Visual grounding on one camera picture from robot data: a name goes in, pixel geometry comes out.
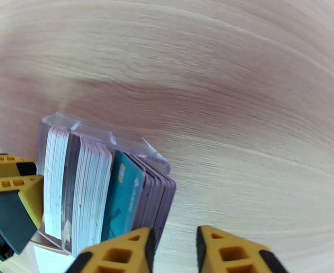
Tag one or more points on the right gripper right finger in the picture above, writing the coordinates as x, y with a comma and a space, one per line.
232, 255

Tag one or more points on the plain black card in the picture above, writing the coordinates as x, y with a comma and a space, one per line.
70, 195

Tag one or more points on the teal card with chip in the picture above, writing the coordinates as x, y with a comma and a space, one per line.
124, 195

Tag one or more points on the clear acrylic card stand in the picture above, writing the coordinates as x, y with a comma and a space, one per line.
127, 141

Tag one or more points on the dark purple card stack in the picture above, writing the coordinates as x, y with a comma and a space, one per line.
158, 201

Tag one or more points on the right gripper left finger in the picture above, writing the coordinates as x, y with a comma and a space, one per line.
118, 255

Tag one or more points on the white-edged card stack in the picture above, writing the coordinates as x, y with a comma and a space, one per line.
91, 195
54, 181

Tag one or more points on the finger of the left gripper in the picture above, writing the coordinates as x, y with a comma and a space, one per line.
4, 165
10, 209

